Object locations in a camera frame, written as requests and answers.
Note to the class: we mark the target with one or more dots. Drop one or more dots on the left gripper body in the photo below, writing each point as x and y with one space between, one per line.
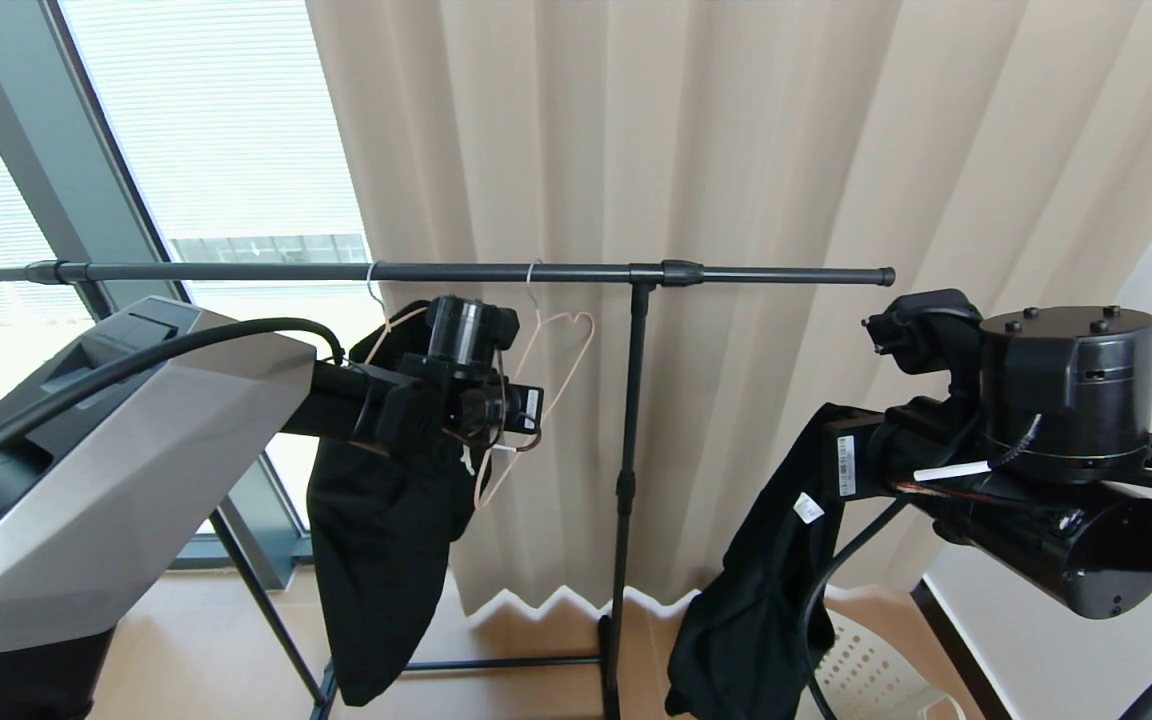
501 410

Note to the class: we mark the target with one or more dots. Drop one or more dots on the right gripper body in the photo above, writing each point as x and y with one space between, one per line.
1086 550

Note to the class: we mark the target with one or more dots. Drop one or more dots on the pink clothes hanger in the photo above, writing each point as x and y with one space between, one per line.
534 300
372 283

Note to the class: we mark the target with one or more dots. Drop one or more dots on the black shorts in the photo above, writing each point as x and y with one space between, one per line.
376 560

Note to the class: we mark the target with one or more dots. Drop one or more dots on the black garment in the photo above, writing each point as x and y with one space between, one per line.
766 580

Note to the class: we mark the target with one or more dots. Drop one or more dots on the white laundry basket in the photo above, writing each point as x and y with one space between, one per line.
876 680

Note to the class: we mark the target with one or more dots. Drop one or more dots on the black clothes rack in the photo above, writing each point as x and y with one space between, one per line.
736 274

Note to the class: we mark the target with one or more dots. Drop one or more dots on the beige curtain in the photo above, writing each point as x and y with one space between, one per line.
836 150

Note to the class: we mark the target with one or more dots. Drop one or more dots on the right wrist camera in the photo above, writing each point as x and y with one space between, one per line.
921 330

